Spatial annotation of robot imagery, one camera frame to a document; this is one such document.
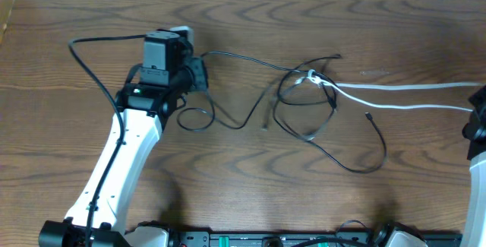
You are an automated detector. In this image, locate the white usb cable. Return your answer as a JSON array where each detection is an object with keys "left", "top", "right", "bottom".
[{"left": 294, "top": 68, "right": 486, "bottom": 113}]

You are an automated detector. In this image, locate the black usb cable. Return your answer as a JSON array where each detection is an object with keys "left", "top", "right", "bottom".
[
  {"left": 176, "top": 50, "right": 339, "bottom": 141},
  {"left": 261, "top": 53, "right": 388, "bottom": 175}
]

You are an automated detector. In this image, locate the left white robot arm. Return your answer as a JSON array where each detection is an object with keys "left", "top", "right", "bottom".
[{"left": 38, "top": 26, "right": 208, "bottom": 246}]

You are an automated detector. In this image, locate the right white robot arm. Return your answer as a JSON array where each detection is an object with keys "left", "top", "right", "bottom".
[{"left": 460, "top": 87, "right": 485, "bottom": 247}]

